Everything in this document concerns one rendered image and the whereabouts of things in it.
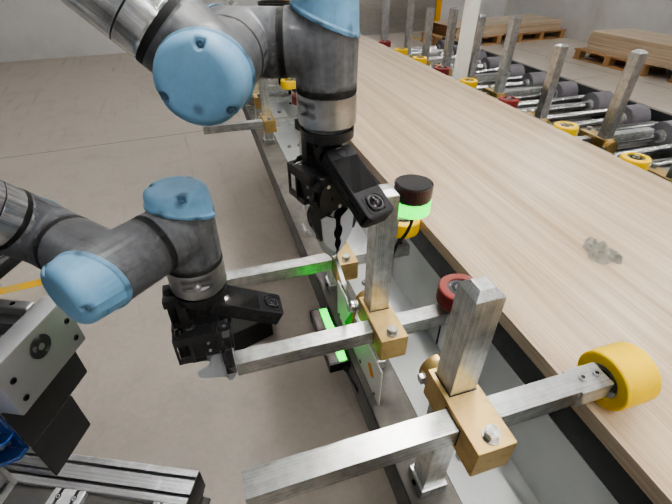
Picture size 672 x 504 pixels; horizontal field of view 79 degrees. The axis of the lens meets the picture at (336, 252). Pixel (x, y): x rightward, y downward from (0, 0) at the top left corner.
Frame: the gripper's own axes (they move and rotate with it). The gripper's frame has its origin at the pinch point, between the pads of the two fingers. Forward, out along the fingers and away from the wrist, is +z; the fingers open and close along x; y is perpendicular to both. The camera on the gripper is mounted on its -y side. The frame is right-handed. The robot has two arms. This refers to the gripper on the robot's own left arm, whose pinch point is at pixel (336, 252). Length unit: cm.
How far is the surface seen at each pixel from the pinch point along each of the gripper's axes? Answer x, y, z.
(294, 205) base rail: -30, 61, 33
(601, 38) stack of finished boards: -676, 239, 84
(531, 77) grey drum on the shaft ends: -192, 76, 22
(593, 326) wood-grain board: -29.9, -30.7, 10.8
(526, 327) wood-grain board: -21.0, -24.0, 10.9
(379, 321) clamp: -4.9, -6.3, 14.2
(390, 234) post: -7.8, -4.0, -2.3
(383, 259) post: -7.0, -3.8, 2.5
